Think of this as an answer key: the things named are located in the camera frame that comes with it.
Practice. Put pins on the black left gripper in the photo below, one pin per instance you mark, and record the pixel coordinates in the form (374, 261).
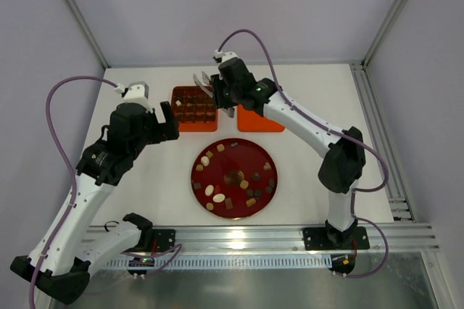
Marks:
(158, 128)

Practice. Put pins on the tan cylinder chocolate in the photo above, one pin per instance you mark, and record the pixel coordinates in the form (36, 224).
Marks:
(209, 206)

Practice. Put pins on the cream round chocolate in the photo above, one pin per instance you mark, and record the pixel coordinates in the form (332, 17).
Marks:
(205, 160)

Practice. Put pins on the orange compartment chocolate box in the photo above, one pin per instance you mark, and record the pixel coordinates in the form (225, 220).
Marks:
(201, 117)

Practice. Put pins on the round red plate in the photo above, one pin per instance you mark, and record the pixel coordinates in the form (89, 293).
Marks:
(228, 169)

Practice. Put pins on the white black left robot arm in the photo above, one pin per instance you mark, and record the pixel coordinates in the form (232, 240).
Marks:
(60, 266)

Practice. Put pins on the tan bar chocolate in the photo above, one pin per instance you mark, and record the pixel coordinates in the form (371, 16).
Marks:
(250, 202)

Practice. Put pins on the white oval chocolate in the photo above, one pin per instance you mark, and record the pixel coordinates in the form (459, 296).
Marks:
(218, 198)

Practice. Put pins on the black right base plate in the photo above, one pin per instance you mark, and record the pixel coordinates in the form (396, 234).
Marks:
(322, 239)

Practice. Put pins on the grey perforated cable tray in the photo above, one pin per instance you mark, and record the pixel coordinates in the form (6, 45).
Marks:
(221, 262)

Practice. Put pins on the brown rectangular chocolate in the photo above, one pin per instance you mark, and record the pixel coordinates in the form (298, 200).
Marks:
(228, 204)

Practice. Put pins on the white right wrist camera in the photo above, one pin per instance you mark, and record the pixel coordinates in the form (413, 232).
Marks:
(223, 56)

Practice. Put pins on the dark striped square chocolate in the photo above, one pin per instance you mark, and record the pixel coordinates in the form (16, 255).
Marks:
(257, 193)

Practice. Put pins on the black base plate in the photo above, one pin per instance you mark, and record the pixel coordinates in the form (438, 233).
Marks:
(162, 240)
(322, 239)

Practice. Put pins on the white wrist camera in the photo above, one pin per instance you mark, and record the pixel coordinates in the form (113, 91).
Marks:
(137, 93)
(223, 56)

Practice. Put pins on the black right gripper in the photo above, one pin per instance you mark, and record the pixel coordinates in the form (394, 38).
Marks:
(217, 91)

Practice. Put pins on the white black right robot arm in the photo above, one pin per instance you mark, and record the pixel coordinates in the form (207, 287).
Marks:
(341, 151)

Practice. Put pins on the orange box lid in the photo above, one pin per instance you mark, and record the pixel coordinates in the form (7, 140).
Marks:
(251, 122)

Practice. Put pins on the tan scalloped round chocolate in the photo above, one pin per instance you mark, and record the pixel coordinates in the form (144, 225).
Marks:
(244, 184)

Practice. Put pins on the tan heart chocolate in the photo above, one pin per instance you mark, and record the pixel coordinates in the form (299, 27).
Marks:
(267, 166)

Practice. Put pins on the aluminium mounting rail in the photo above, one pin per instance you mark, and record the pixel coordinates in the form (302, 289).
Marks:
(400, 236)

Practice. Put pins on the dark flower chocolate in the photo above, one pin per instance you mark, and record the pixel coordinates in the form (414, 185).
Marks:
(256, 177)

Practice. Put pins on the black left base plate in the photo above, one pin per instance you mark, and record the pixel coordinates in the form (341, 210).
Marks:
(162, 240)

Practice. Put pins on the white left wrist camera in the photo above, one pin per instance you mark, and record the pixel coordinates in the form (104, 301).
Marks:
(137, 93)

